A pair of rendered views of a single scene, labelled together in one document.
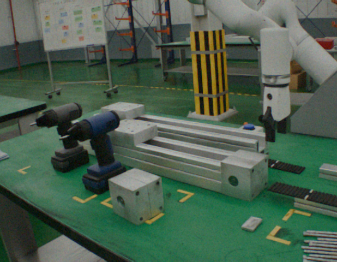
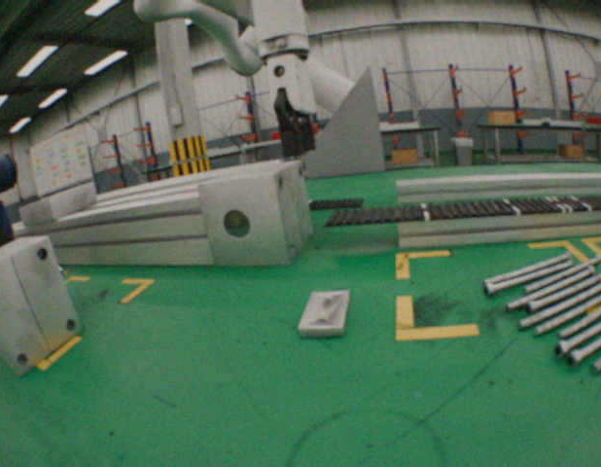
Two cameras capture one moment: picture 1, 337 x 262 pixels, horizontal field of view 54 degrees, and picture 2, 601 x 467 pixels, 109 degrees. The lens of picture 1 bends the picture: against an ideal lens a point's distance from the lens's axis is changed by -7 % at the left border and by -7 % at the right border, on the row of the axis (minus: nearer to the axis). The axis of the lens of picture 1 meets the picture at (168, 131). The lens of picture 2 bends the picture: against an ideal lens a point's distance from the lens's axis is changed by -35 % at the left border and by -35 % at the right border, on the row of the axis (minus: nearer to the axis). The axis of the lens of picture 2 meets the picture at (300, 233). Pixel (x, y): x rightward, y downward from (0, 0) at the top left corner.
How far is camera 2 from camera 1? 0.60 m
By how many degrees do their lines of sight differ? 23
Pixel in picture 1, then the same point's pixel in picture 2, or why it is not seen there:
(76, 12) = (62, 151)
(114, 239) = not seen: outside the picture
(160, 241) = (53, 427)
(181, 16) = (164, 144)
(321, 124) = (352, 156)
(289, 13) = not seen: hidden behind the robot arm
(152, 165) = (84, 248)
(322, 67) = (335, 87)
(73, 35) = (61, 174)
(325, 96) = (350, 115)
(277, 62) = (285, 15)
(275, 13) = not seen: hidden behind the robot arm
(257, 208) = (316, 272)
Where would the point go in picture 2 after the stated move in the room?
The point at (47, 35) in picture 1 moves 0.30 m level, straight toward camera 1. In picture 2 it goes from (39, 179) to (38, 178)
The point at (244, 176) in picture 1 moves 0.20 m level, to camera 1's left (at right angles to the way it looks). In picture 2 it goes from (261, 200) to (66, 257)
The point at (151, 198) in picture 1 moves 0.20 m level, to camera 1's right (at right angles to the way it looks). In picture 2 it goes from (35, 299) to (242, 235)
